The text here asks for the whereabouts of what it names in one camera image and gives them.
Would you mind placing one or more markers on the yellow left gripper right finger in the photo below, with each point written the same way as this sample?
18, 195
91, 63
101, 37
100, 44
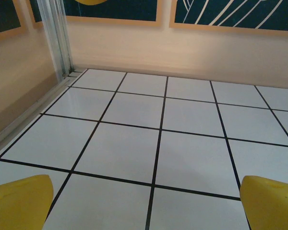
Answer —
271, 206

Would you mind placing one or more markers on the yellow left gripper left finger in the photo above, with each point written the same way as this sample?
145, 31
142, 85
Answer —
19, 203

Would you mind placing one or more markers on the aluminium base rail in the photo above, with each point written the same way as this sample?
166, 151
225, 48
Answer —
26, 112

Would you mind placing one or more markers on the aluminium frame post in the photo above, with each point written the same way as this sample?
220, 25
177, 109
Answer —
55, 36

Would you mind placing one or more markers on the wall panel yellow oval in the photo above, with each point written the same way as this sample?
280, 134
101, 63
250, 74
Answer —
110, 9

